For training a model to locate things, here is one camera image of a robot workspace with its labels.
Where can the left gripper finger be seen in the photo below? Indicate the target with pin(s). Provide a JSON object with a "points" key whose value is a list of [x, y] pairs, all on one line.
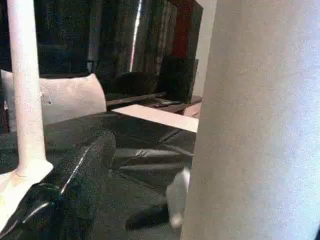
{"points": [[65, 195]]}

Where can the black work mat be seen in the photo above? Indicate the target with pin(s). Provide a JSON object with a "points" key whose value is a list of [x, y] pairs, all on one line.
{"points": [[135, 142]]}

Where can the white plastic table leg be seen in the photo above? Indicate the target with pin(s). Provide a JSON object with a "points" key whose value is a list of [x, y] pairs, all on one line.
{"points": [[260, 125], [25, 75]]}

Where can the black sofa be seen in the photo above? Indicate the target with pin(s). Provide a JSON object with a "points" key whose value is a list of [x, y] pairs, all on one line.
{"points": [[135, 82]]}

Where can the white flat board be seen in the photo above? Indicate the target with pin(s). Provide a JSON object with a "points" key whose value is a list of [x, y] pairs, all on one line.
{"points": [[155, 116]]}

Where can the white plastic table top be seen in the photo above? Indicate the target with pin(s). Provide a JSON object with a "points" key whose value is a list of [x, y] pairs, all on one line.
{"points": [[10, 197]]}

